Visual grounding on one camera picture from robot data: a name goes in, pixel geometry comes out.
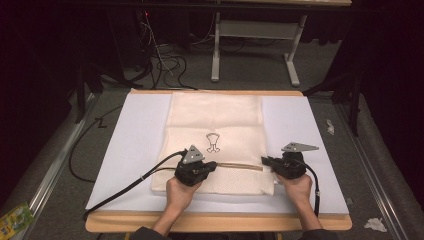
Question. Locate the crumpled white paper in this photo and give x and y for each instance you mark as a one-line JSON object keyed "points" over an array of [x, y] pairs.
{"points": [[376, 225]]}

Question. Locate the person's right hand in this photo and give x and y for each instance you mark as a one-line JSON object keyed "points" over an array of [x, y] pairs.
{"points": [[296, 188]]}

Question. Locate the white table cover sheet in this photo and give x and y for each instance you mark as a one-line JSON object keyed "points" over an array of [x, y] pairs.
{"points": [[140, 140]]}

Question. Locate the metal floor rail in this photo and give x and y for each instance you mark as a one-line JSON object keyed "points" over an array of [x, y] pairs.
{"points": [[370, 166], [56, 166]]}

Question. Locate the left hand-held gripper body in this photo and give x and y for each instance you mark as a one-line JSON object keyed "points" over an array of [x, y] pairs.
{"points": [[193, 168]]}

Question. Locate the dark metal stand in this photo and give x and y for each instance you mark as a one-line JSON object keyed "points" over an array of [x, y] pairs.
{"points": [[346, 90], [87, 86]]}

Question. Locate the white metal desk frame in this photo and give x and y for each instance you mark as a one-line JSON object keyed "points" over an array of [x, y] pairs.
{"points": [[256, 30]]}

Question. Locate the person's left hand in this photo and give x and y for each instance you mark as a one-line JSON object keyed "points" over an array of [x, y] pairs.
{"points": [[180, 195]]}

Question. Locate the yellow green packet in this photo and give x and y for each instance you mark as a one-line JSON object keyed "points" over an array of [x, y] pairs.
{"points": [[15, 220]]}

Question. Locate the cream cloth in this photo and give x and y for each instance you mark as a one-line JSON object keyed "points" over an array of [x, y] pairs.
{"points": [[216, 116]]}

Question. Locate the small white paper scrap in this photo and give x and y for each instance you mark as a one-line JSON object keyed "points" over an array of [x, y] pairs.
{"points": [[330, 127]]}

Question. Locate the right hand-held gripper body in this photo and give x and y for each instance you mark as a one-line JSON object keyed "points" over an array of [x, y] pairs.
{"points": [[290, 166]]}

